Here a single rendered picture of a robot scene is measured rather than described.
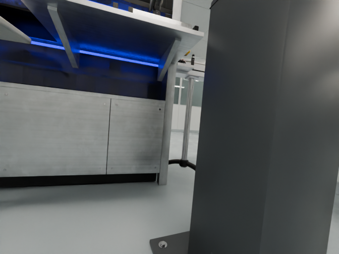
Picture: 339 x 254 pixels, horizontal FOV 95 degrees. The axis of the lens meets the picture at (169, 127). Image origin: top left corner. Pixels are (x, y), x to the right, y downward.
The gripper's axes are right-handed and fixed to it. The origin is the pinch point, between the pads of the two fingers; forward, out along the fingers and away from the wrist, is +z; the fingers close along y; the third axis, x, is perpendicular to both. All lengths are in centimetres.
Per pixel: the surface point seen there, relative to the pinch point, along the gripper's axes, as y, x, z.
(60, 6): 4.5, -36.1, 7.9
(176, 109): -491, 187, 0
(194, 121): -492, 270, 39
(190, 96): -46, 41, 25
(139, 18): 9.0, -8.0, 7.5
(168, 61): -11.2, 10.5, 14.1
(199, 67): -42, 45, 2
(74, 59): -22.5, -38.0, 18.0
